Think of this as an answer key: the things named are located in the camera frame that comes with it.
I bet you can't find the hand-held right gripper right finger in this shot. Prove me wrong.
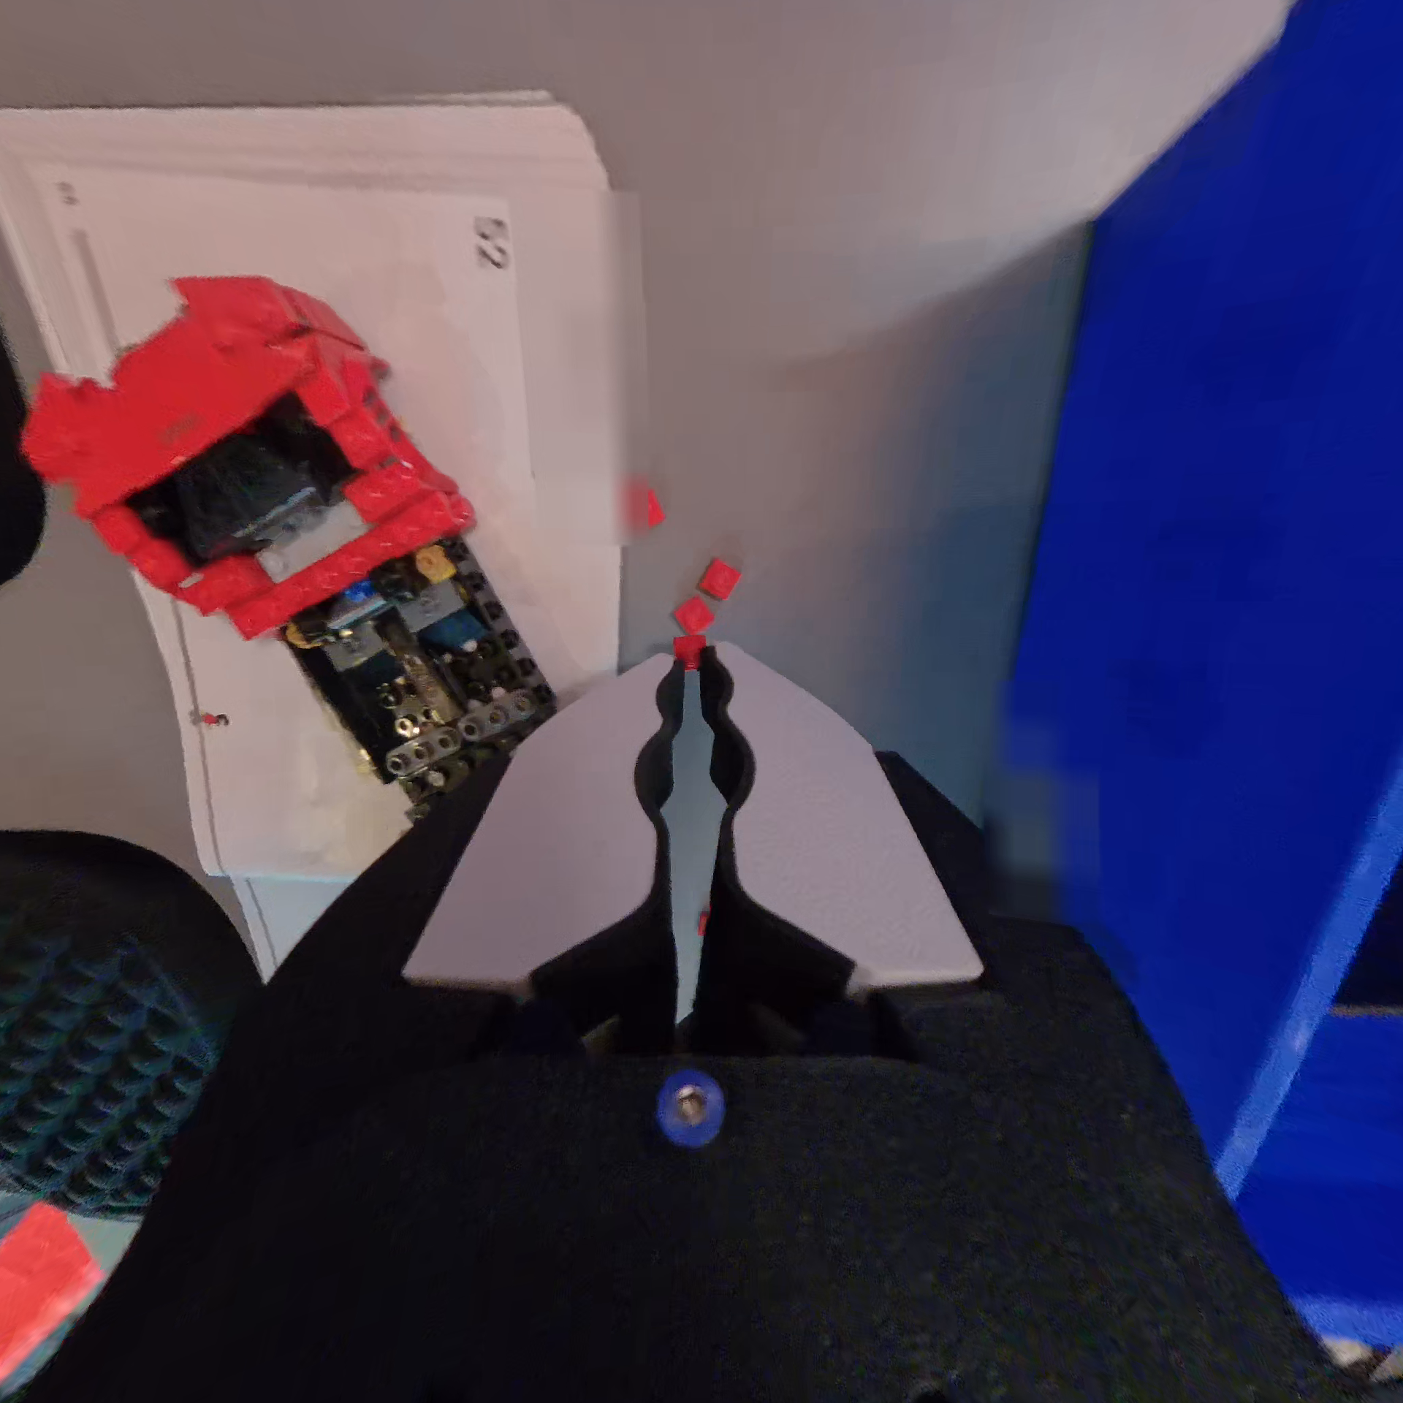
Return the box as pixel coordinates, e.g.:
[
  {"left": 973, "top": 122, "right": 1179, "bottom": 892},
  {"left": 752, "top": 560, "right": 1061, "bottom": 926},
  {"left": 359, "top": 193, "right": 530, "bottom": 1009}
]
[{"left": 692, "top": 643, "right": 982, "bottom": 1033}]

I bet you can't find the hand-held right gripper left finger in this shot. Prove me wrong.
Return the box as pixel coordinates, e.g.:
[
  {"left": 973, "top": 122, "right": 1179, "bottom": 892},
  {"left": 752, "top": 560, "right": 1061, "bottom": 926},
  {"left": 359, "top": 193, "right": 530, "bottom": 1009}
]
[{"left": 401, "top": 652, "right": 677, "bottom": 1033}]

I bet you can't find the blue plastic bin with divider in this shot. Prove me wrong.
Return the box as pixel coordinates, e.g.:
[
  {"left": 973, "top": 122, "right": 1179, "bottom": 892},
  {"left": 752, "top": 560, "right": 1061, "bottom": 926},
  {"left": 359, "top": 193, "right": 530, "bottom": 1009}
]
[{"left": 982, "top": 0, "right": 1403, "bottom": 1354}]

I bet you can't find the red lego car body section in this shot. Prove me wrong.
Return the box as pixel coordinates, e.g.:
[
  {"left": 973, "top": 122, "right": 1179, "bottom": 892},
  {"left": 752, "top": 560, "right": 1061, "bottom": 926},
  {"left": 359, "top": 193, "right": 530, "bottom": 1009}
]
[{"left": 20, "top": 273, "right": 482, "bottom": 646}]

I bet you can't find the black honeycomb seat cushion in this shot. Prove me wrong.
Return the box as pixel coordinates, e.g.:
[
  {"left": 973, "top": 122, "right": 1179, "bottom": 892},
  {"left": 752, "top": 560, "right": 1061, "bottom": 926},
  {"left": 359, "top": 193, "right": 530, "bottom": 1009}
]
[{"left": 0, "top": 829, "right": 267, "bottom": 1220}]

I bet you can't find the white instruction booklet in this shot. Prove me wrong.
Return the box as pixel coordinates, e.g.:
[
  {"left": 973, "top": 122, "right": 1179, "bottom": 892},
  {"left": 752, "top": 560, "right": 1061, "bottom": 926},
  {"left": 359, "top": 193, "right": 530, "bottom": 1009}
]
[{"left": 0, "top": 91, "right": 650, "bottom": 980}]

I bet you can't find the orange traffic cone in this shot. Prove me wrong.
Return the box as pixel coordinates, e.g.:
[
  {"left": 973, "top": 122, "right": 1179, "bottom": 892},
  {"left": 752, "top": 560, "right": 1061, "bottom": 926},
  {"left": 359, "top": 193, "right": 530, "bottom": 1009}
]
[{"left": 0, "top": 1199, "right": 109, "bottom": 1357}]

